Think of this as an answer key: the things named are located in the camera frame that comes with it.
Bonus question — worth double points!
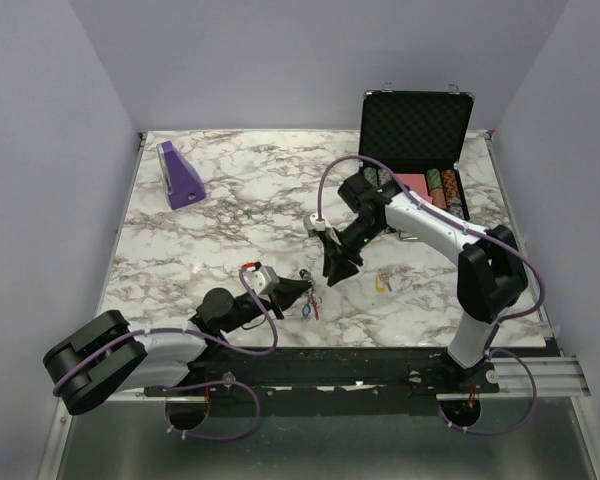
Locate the pink playing card deck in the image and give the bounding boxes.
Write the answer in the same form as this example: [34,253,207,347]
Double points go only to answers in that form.
[397,173,433,204]

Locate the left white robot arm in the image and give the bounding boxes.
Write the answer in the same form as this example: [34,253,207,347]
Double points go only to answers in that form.
[43,272,311,415]

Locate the yellow tagged key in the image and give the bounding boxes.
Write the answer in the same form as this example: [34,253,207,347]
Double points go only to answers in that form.
[374,273,393,293]

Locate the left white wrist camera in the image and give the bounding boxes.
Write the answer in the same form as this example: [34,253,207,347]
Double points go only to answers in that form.
[245,262,280,295]

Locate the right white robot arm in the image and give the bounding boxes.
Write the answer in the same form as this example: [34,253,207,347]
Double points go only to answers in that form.
[304,173,528,392]

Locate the black poker chip case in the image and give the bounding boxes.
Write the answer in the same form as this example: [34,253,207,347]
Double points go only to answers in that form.
[358,90,474,219]

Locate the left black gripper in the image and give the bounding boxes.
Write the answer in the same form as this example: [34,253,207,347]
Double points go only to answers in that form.
[222,275,312,334]

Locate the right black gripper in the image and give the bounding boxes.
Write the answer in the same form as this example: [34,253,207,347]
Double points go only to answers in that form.
[319,216,384,288]

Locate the red keyring with keys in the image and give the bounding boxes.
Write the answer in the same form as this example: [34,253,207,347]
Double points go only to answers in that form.
[299,269,322,321]

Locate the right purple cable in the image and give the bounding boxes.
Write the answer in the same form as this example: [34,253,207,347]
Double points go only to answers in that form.
[317,155,547,436]

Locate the purple wedge-shaped box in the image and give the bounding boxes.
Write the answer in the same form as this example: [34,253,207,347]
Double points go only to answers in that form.
[157,141,206,210]

